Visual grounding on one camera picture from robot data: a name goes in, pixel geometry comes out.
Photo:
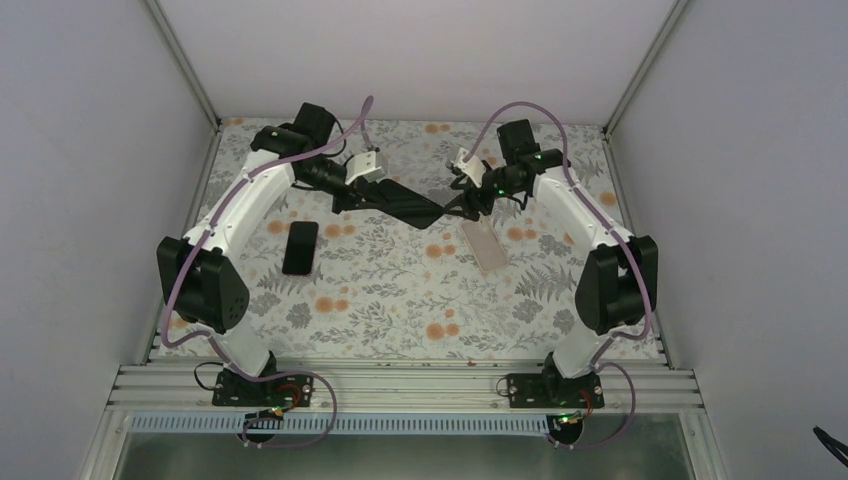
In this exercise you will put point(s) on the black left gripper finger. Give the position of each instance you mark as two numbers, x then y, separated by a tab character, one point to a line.
354	202
376	193

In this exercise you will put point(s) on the grey slotted cable duct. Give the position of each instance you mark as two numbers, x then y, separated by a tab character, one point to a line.
343	423

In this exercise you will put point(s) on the left aluminium corner post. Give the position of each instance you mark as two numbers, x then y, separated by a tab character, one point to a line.
178	54

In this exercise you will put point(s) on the cream phone case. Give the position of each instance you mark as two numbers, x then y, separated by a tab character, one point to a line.
484	244

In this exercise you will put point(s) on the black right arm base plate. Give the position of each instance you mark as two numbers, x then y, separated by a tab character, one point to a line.
537	391

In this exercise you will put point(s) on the magenta phone black screen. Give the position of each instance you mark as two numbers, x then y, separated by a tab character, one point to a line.
300	248

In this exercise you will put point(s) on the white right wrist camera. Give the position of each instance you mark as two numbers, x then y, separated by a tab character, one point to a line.
462	163

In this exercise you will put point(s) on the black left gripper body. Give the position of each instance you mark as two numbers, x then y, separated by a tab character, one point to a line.
312	178

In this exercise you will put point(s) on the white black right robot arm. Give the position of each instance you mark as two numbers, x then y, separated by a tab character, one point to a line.
616	293

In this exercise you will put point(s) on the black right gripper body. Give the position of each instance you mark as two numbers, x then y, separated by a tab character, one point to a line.
507	184

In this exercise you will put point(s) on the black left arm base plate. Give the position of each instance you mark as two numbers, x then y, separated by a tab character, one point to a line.
232	390

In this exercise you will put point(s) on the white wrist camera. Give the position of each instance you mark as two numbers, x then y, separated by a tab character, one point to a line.
462	163
370	166

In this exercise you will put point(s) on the aluminium front rail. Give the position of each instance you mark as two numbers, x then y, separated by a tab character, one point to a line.
408	387

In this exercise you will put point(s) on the right aluminium corner post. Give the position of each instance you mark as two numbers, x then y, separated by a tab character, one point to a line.
661	38

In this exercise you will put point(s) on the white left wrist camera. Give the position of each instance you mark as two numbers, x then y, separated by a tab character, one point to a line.
370	166

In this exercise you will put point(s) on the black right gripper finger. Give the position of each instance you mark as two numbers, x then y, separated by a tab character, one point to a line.
465	187
469	208

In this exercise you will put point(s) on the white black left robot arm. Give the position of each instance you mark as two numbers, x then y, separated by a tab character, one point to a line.
205	296

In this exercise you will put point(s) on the black object at edge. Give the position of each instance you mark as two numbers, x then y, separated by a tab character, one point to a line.
835	447

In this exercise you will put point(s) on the floral patterned table mat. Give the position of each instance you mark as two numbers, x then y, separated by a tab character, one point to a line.
380	289

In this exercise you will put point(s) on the aluminium corner post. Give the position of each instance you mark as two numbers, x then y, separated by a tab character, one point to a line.
661	38
178	54

